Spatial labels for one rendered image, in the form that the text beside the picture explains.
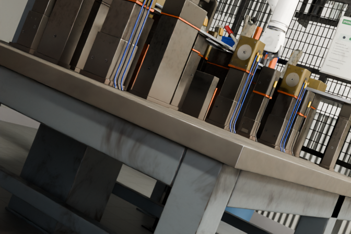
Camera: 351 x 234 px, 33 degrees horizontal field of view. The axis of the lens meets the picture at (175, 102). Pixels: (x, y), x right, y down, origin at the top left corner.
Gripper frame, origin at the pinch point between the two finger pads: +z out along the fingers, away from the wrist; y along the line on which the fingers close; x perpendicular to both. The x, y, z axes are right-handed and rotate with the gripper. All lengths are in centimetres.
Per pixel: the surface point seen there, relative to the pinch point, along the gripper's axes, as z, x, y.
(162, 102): 32, -80, 21
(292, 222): 86, 240, -68
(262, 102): 17.6, -21.1, 19.6
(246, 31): -3.6, -42.4, 14.8
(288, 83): 6.3, -8.6, 20.1
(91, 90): 34, -145, 57
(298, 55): -6.5, -6.4, 18.2
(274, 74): 6.0, -21.7, 20.1
